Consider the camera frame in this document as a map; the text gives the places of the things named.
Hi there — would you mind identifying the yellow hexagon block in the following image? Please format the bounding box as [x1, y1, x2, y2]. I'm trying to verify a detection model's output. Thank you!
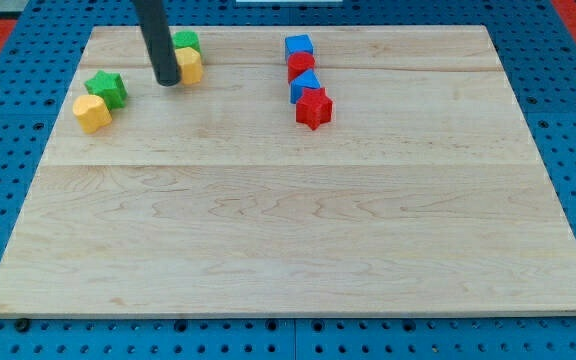
[175, 47, 203, 85]

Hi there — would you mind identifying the yellow heart block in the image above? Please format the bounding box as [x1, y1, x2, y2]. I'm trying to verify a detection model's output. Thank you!
[72, 94, 112, 134]

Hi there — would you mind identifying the light wooden board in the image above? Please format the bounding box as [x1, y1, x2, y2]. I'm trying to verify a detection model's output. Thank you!
[0, 25, 576, 319]

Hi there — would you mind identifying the red star block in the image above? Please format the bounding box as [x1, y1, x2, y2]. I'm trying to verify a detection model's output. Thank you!
[295, 87, 334, 130]

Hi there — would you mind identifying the blue triangle block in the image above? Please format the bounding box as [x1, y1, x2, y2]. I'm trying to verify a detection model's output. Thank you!
[289, 69, 321, 104]

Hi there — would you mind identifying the red cylinder block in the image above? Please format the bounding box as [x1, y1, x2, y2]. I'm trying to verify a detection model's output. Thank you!
[286, 51, 316, 82]

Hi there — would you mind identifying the blue cube block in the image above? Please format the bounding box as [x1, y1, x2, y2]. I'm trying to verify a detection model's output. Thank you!
[284, 34, 314, 61]

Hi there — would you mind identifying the green round block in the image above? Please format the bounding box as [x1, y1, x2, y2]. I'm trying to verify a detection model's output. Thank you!
[172, 30, 201, 55]

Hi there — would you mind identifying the green star block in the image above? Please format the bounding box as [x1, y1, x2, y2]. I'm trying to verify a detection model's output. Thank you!
[84, 70, 127, 110]

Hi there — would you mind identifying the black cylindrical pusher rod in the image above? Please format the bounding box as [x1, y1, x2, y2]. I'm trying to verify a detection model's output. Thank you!
[132, 0, 181, 87]

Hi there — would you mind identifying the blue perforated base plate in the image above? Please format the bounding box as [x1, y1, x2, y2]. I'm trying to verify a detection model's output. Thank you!
[0, 0, 576, 359]

